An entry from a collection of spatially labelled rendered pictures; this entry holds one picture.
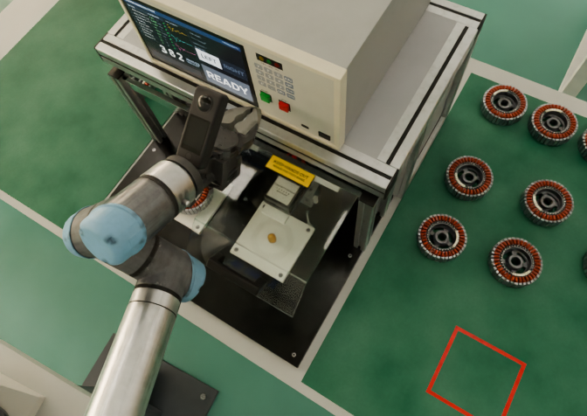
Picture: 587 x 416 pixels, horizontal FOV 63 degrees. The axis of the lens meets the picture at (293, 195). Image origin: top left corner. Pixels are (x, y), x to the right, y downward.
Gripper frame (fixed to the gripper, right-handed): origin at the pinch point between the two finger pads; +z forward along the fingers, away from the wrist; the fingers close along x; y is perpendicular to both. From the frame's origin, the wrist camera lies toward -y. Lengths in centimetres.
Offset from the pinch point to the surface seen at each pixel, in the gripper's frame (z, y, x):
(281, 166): 2.9, 12.1, 5.6
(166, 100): 6.1, 13.2, -25.3
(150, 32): 1.8, -4.3, -24.2
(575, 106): 75, 13, 54
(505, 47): 181, 46, 29
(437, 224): 29, 31, 36
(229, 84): 3.9, 0.5, -8.1
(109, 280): 14, 125, -68
